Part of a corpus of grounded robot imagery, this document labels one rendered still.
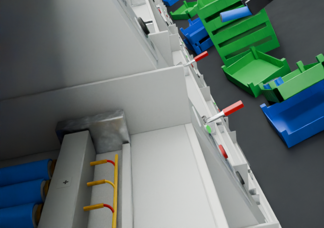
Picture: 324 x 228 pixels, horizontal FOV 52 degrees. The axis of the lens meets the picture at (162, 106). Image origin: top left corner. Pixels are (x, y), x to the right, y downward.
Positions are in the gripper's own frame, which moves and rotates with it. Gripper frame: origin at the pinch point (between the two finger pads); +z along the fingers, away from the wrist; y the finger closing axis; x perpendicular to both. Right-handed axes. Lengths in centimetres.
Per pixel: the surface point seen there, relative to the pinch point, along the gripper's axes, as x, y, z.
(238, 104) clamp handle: 6.9, 14.6, 15.4
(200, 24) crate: 52, -168, 10
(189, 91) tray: 7.8, -2.3, 22.7
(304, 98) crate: 64, -49, -3
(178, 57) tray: 8.2, -24.4, 22.0
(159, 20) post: -1.8, -30.3, 19.8
